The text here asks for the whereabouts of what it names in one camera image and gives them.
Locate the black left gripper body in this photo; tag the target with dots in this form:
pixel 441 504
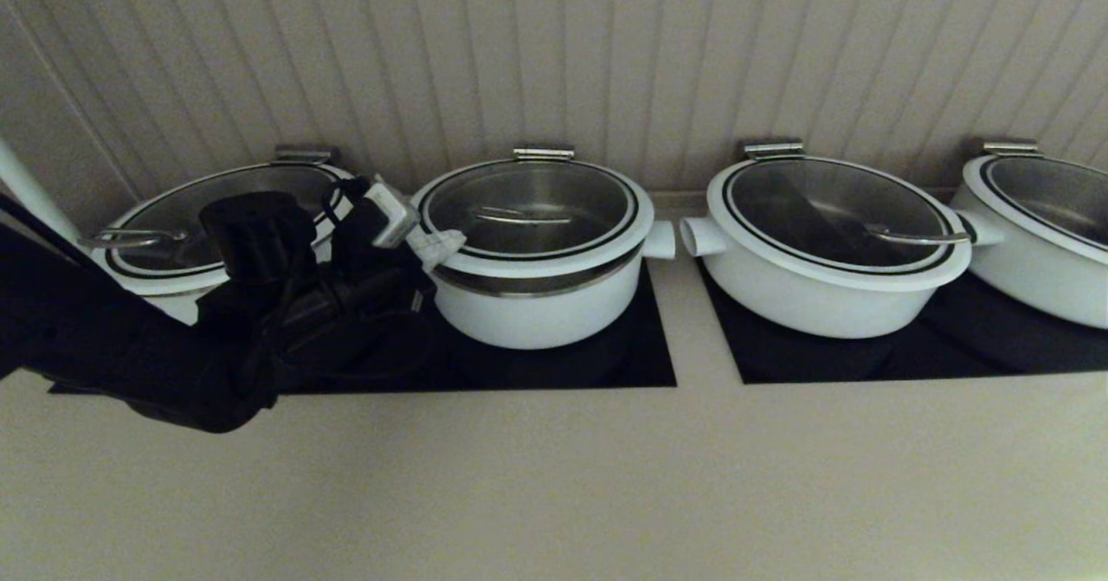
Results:
pixel 381 291

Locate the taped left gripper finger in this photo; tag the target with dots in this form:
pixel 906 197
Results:
pixel 433 258
pixel 441 239

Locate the glass lid white rim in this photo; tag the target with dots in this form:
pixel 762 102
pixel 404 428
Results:
pixel 537 209

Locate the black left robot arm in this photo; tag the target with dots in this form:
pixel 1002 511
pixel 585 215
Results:
pixel 104 338

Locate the white cooking pot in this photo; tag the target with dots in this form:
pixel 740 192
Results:
pixel 1039 291
pixel 796 304
pixel 545 317
pixel 182 304

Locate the far left white pot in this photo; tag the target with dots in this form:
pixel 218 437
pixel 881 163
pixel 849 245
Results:
pixel 173 217

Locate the far right white pot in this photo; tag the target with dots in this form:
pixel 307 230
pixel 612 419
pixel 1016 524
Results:
pixel 1056 191

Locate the black glass cooktop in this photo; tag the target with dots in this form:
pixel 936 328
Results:
pixel 952 351
pixel 563 366

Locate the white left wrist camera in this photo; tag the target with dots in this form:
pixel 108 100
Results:
pixel 391 213

